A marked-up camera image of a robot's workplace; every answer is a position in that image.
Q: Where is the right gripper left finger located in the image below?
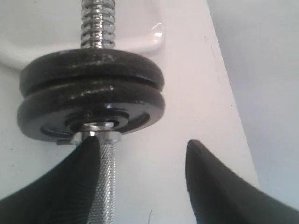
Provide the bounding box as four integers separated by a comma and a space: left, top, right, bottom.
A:
0, 137, 100, 224

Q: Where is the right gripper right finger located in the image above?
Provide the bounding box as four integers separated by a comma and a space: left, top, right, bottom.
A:
185, 140, 299, 224

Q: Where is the black plate without collar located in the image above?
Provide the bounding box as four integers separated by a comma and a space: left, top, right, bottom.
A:
17, 81, 165, 142

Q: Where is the black weight plate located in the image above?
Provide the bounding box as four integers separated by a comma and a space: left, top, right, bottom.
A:
19, 48, 164, 97

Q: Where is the white backdrop curtain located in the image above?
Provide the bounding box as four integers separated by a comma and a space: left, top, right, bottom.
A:
208, 0, 299, 207

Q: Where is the white rectangular tray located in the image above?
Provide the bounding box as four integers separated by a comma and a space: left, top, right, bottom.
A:
0, 0, 167, 70

